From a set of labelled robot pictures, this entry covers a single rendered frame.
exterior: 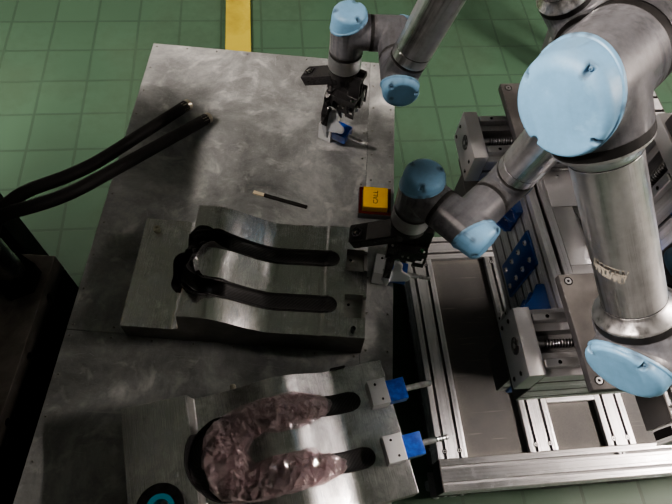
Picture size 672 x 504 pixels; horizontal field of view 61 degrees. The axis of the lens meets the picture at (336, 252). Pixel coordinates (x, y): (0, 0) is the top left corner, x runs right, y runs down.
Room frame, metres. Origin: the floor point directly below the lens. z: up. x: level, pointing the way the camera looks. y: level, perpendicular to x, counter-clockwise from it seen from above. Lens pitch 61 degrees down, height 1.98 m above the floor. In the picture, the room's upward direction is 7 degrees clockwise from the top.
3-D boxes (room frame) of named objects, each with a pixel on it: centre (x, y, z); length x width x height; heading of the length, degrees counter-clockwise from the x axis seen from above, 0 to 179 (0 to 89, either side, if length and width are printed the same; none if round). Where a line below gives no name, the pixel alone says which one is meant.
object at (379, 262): (0.61, -0.16, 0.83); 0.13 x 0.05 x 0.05; 86
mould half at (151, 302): (0.54, 0.18, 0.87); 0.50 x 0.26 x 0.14; 93
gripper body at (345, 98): (1.01, 0.03, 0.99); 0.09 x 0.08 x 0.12; 68
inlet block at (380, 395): (0.34, -0.16, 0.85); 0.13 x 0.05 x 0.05; 110
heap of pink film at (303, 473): (0.19, 0.07, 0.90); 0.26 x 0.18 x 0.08; 110
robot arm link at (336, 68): (1.01, 0.03, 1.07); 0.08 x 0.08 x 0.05
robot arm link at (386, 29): (1.00, -0.07, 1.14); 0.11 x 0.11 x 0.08; 8
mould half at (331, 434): (0.19, 0.07, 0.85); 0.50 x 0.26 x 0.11; 110
